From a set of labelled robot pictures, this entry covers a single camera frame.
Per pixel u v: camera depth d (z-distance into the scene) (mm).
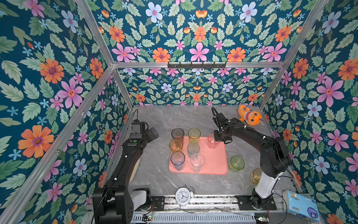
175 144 921
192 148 906
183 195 737
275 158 501
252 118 1014
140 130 629
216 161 890
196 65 930
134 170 817
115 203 392
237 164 868
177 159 841
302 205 689
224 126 657
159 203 735
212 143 953
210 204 749
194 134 857
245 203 732
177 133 909
